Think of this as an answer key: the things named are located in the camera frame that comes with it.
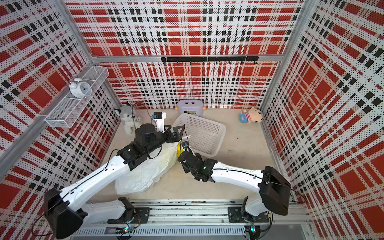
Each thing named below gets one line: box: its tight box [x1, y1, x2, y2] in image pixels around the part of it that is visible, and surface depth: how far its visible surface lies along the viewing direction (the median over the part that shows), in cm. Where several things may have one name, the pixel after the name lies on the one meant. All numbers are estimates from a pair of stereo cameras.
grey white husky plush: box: [115, 102, 141, 135], surface depth 98 cm
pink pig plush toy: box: [239, 107, 263, 124], surface depth 110 cm
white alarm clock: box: [68, 77, 92, 99], surface depth 73 cm
